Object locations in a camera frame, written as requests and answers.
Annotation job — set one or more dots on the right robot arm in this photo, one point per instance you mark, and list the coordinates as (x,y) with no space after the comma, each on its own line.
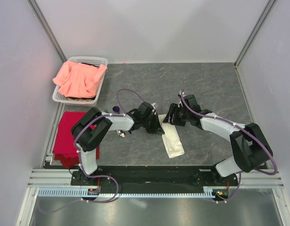
(249,145)

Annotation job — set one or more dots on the green handled metal spoon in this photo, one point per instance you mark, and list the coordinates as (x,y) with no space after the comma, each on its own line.
(120,133)

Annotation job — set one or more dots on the salmon pink cloth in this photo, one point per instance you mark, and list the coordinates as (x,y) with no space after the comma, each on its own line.
(79,80)

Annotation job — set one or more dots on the aluminium frame post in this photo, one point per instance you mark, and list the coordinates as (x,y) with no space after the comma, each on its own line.
(46,28)
(254,32)

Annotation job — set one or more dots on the white cloth napkin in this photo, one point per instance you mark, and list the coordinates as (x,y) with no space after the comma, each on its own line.
(171,139)

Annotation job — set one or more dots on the purple handled spoon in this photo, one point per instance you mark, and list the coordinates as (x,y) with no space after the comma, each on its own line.
(114,108)

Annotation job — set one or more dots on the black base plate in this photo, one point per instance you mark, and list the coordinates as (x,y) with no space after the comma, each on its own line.
(126,176)

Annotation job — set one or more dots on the slotted cable duct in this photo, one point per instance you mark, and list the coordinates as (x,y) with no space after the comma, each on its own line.
(92,193)

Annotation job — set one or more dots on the white plastic basket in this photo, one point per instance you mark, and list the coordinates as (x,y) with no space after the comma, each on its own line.
(89,102)

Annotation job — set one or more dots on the right aluminium frame post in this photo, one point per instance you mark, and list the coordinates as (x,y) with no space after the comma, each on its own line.
(254,32)

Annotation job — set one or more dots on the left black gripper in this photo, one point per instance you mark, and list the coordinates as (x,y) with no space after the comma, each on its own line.
(157,127)

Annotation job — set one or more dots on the left aluminium frame post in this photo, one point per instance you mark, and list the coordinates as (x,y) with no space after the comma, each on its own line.
(46,28)

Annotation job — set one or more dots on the red folded cloth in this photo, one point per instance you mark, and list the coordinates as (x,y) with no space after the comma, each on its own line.
(65,139)

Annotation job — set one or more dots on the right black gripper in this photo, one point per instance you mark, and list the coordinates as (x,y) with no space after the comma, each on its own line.
(173,108)

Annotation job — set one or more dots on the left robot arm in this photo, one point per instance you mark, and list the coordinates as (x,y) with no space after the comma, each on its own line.
(109,122)

